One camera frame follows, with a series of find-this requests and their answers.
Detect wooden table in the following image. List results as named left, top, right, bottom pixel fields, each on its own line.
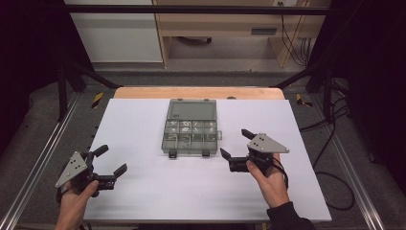
left=113, top=86, right=286, bottom=101

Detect black horizontal frame bar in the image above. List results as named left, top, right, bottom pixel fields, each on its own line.
left=64, top=4, right=331, bottom=16

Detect grey plastic organizer box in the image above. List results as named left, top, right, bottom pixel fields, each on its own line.
left=160, top=98, right=224, bottom=160

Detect black looped floor cable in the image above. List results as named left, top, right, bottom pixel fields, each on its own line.
left=311, top=127, right=356, bottom=212

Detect black floor cables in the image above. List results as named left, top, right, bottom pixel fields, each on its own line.
left=299, top=95, right=350, bottom=133

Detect light wooden desk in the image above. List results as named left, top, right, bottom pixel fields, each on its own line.
left=151, top=0, right=332, bottom=69

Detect white cabinet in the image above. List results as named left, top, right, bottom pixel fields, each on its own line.
left=63, top=0, right=164, bottom=64

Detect person's left hand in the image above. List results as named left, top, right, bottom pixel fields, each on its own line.
left=56, top=179, right=101, bottom=219

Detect white board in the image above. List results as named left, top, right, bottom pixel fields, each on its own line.
left=83, top=98, right=333, bottom=224

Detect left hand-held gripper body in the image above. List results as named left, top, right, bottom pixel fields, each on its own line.
left=55, top=150, right=117, bottom=198

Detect person's right hand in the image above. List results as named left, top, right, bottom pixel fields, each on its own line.
left=245, top=152, right=291, bottom=209

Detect hanging black cables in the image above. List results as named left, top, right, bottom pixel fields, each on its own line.
left=279, top=1, right=313, bottom=68

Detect yellow clamp right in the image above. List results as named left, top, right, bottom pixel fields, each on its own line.
left=294, top=92, right=314, bottom=108

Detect black metal frame stand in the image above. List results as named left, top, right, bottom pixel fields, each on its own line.
left=56, top=59, right=124, bottom=123
left=270, top=59, right=335, bottom=120

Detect aluminium rail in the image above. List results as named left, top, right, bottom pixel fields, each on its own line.
left=309, top=95, right=387, bottom=230
left=0, top=91, right=81, bottom=230

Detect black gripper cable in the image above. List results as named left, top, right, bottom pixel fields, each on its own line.
left=271, top=157, right=290, bottom=190

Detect yellow clamp left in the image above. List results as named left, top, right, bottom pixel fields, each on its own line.
left=91, top=91, right=105, bottom=110

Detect yellow clamp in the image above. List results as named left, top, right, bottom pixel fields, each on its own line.
left=91, top=91, right=105, bottom=110
left=294, top=92, right=314, bottom=108

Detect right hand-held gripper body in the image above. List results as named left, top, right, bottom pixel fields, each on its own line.
left=228, top=132, right=291, bottom=177

